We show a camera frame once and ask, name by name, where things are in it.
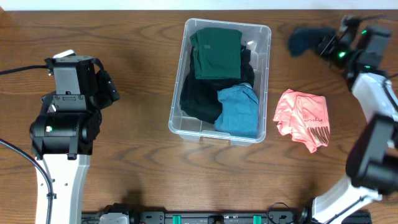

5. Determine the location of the small black garment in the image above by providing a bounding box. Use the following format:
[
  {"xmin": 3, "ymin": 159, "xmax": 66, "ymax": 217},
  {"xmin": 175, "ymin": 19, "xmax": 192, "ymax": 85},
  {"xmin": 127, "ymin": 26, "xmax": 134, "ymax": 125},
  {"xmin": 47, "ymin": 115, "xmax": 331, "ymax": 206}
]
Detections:
[{"xmin": 288, "ymin": 27, "xmax": 336, "ymax": 57}]

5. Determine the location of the pink printed shirt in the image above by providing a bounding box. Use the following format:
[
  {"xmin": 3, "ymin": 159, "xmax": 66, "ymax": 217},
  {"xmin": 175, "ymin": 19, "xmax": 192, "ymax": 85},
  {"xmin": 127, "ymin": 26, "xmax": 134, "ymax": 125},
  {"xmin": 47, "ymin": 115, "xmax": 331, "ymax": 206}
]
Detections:
[{"xmin": 273, "ymin": 89, "xmax": 330, "ymax": 153}]

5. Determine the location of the dark green camisole top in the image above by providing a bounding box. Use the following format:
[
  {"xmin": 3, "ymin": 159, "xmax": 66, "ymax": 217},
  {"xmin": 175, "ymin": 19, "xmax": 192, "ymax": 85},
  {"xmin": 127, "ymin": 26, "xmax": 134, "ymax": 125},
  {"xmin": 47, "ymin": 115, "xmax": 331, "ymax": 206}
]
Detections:
[{"xmin": 190, "ymin": 27, "xmax": 243, "ymax": 80}]

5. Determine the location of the blue cloth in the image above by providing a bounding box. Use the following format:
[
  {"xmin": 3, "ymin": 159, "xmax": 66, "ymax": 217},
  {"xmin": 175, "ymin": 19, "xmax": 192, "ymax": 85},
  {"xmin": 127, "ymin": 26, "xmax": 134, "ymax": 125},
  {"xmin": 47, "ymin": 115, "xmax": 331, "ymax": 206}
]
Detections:
[{"xmin": 214, "ymin": 83, "xmax": 259, "ymax": 138}]

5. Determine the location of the large black garment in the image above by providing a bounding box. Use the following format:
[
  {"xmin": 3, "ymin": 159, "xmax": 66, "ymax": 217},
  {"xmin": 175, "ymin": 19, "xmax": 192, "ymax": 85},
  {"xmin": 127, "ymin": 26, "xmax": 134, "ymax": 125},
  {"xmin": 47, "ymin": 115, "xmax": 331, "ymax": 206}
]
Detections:
[{"xmin": 180, "ymin": 45, "xmax": 254, "ymax": 124}]

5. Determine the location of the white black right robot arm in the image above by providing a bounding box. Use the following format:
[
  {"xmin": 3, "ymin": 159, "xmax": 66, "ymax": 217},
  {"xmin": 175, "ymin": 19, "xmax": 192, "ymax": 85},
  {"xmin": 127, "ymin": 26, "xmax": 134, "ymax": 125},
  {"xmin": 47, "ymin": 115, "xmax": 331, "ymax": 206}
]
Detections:
[{"xmin": 296, "ymin": 25, "xmax": 397, "ymax": 223}]

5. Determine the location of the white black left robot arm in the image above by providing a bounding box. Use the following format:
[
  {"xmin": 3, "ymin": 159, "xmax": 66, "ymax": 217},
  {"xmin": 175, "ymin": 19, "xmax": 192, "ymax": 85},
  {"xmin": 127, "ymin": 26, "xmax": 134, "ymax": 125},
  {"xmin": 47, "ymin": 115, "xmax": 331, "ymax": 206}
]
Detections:
[{"xmin": 29, "ymin": 50, "xmax": 119, "ymax": 223}]

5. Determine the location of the clear plastic storage bin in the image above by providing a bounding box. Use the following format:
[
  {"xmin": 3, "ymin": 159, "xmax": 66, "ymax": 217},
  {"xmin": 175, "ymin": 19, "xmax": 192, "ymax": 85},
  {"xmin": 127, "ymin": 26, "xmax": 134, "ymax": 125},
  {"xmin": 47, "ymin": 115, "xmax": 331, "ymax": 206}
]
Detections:
[{"xmin": 169, "ymin": 18, "xmax": 272, "ymax": 146}]

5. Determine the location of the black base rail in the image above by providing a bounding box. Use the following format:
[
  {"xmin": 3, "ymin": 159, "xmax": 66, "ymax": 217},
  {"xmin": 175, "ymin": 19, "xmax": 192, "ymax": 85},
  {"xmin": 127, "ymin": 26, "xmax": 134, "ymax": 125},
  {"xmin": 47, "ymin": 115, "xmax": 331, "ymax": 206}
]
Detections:
[{"xmin": 81, "ymin": 203, "xmax": 299, "ymax": 224}]

